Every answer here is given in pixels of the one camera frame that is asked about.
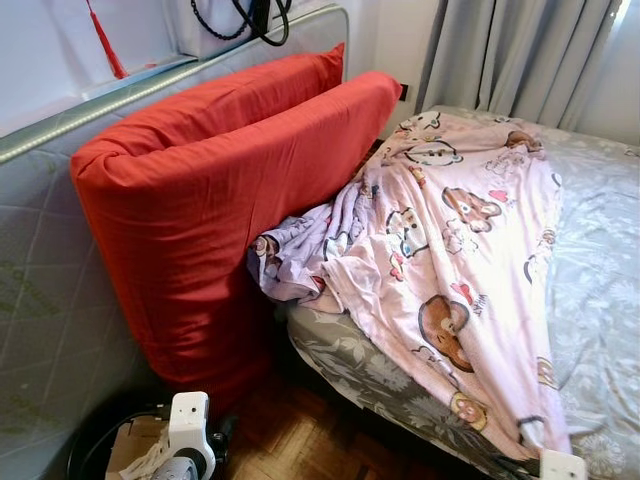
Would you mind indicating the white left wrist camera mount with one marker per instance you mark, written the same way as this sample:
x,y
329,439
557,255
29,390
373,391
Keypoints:
x,y
188,420

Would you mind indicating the red covered folded mattress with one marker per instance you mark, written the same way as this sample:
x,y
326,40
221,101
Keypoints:
x,y
200,220

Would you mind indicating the brown cardboard piece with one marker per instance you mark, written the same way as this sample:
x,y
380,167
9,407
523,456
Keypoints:
x,y
130,440

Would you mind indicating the red hanging tassel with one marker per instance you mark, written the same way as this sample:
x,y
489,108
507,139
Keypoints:
x,y
108,50

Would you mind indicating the black waste bin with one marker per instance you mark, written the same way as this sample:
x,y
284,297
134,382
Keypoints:
x,y
85,455

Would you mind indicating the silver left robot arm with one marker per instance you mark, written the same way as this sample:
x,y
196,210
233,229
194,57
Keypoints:
x,y
178,470

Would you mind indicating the crumpled white paper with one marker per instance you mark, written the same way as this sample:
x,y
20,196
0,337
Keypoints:
x,y
155,465

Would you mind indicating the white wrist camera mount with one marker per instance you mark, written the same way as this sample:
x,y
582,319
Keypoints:
x,y
188,420
562,467

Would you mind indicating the grey pleated curtain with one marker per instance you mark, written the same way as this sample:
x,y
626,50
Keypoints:
x,y
520,60

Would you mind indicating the pink cartoon print blanket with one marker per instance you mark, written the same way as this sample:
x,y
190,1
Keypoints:
x,y
450,250

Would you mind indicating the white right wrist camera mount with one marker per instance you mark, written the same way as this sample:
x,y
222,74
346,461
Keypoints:
x,y
562,467

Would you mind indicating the grey floral bed sheet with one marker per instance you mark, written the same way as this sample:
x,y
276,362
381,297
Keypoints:
x,y
600,250

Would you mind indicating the black wall socket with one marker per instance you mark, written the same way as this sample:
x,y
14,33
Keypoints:
x,y
403,92

